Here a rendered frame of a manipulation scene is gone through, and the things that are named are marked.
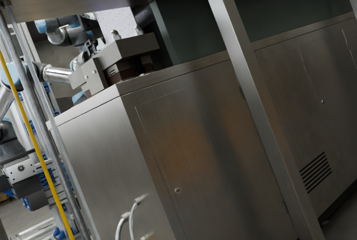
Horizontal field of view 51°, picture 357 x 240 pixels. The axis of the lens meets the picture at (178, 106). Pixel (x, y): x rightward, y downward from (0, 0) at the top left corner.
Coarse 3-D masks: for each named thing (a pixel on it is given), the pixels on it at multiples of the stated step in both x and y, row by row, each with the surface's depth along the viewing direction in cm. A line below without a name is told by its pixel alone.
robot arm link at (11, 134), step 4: (4, 120) 209; (8, 120) 212; (0, 124) 206; (4, 124) 208; (8, 124) 210; (4, 128) 206; (8, 128) 209; (12, 128) 212; (4, 132) 206; (8, 132) 209; (12, 132) 211; (4, 136) 207; (8, 136) 208; (12, 136) 210; (16, 136) 214; (0, 140) 206; (4, 140) 207
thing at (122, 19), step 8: (120, 8) 141; (128, 8) 138; (112, 16) 147; (120, 16) 143; (128, 16) 139; (104, 24) 152; (112, 24) 148; (120, 24) 144; (128, 24) 141; (136, 24) 137; (104, 32) 154; (120, 32) 146; (128, 32) 142
